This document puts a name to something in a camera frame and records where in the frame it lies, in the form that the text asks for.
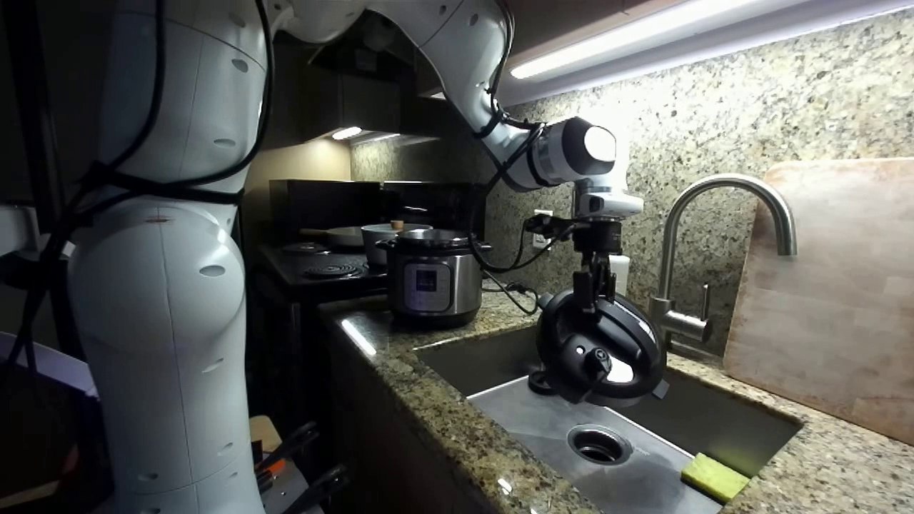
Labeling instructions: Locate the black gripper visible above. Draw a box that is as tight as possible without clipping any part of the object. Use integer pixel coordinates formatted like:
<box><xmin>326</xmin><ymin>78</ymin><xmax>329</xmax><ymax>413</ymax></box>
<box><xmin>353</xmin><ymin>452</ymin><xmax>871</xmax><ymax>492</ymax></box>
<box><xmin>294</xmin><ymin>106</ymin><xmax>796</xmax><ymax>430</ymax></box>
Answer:
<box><xmin>568</xmin><ymin>218</ymin><xmax>618</xmax><ymax>314</ymax></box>

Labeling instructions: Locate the black rice cooker lid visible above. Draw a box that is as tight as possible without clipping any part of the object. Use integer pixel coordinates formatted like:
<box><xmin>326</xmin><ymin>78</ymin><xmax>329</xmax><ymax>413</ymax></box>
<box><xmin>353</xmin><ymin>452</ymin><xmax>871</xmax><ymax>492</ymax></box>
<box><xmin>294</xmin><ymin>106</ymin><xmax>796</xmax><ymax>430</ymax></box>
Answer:
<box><xmin>531</xmin><ymin>288</ymin><xmax>667</xmax><ymax>404</ymax></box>

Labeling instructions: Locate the round sink drain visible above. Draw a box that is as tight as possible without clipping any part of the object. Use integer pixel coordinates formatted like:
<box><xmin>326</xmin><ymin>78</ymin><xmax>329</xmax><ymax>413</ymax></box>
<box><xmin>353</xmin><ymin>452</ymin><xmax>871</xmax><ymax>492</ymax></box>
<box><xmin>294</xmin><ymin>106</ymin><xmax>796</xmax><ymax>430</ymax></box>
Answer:
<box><xmin>568</xmin><ymin>427</ymin><xmax>634</xmax><ymax>468</ymax></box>

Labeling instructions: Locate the stainless steel sink basin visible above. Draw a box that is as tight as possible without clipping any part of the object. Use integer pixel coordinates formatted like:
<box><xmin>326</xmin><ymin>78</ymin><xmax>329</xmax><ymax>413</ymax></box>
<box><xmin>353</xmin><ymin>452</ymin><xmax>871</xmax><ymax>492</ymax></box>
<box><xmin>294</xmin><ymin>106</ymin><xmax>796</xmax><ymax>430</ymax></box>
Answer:
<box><xmin>414</xmin><ymin>318</ymin><xmax>808</xmax><ymax>514</ymax></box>

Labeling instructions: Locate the stainless steel rice cooker base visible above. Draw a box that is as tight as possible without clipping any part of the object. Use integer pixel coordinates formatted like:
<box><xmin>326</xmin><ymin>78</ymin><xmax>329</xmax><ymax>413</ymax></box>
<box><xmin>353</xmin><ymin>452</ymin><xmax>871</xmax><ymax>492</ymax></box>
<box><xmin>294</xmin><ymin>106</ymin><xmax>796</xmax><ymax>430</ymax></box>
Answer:
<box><xmin>381</xmin><ymin>223</ymin><xmax>487</xmax><ymax>331</ymax></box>

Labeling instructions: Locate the curved steel faucet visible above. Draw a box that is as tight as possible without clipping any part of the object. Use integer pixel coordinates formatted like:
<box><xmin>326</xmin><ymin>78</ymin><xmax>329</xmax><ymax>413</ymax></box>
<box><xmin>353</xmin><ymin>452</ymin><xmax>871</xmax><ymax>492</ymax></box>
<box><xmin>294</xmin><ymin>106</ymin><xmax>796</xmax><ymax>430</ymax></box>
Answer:
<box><xmin>641</xmin><ymin>174</ymin><xmax>800</xmax><ymax>357</ymax></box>

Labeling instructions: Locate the yellow green sponge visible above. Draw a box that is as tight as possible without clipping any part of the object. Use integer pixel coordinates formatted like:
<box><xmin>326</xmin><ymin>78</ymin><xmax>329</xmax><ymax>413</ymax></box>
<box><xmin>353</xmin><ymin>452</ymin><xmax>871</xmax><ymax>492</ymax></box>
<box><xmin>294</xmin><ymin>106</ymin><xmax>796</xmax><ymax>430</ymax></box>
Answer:
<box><xmin>678</xmin><ymin>452</ymin><xmax>754</xmax><ymax>507</ymax></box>

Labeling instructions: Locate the wooden cutting board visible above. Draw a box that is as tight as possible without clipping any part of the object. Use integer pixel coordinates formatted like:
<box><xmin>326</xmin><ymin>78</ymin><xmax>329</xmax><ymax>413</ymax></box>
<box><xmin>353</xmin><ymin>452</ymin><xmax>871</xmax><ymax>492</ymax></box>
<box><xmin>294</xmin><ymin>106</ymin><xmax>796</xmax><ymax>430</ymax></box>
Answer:
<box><xmin>721</xmin><ymin>156</ymin><xmax>914</xmax><ymax>450</ymax></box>

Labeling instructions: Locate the under cabinet light strip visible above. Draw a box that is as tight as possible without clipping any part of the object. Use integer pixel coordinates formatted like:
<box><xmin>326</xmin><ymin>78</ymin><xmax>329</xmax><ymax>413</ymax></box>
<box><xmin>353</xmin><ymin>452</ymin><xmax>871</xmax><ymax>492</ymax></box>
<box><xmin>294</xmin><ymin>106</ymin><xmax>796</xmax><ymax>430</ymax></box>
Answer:
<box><xmin>508</xmin><ymin>0</ymin><xmax>914</xmax><ymax>87</ymax></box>

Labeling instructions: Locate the black stove top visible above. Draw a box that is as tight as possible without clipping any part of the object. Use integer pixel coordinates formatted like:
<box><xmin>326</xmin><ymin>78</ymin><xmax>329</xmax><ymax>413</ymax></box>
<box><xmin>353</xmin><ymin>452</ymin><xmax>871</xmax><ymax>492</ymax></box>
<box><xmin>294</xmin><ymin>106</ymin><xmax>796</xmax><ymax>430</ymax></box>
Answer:
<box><xmin>253</xmin><ymin>177</ymin><xmax>491</xmax><ymax>308</ymax></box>

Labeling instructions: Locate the black red-tipped tool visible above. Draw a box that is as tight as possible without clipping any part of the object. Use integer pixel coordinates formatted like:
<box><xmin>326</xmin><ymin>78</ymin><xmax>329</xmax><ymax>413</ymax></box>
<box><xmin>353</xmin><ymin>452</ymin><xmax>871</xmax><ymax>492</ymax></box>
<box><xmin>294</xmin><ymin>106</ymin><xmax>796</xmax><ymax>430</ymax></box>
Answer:
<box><xmin>250</xmin><ymin>420</ymin><xmax>350</xmax><ymax>514</ymax></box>

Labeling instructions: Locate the black cooker power cord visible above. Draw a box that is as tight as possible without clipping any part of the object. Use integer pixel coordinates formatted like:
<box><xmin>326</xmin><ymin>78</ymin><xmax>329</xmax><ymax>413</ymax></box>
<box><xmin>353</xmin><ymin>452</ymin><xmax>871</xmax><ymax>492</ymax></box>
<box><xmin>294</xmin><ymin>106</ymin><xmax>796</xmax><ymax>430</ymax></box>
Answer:
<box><xmin>480</xmin><ymin>275</ymin><xmax>541</xmax><ymax>318</ymax></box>

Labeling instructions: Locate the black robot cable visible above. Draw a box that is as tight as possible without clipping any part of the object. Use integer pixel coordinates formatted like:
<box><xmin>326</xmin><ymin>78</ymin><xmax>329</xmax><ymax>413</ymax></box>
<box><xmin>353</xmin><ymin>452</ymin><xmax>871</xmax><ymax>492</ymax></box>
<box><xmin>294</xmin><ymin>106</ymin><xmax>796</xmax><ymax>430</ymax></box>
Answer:
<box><xmin>467</xmin><ymin>106</ymin><xmax>573</xmax><ymax>280</ymax></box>

